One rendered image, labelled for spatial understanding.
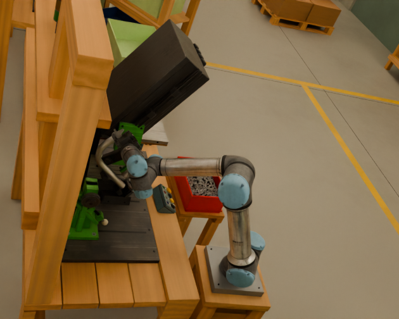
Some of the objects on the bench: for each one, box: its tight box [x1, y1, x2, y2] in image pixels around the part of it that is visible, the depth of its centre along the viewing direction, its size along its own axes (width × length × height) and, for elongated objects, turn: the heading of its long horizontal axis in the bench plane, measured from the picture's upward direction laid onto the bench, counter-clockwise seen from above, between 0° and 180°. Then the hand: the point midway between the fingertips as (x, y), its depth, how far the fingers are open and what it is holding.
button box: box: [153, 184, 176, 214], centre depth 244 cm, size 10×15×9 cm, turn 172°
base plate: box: [61, 139, 160, 263], centre depth 247 cm, size 42×110×2 cm, turn 172°
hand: (115, 137), depth 219 cm, fingers closed on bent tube, 3 cm apart
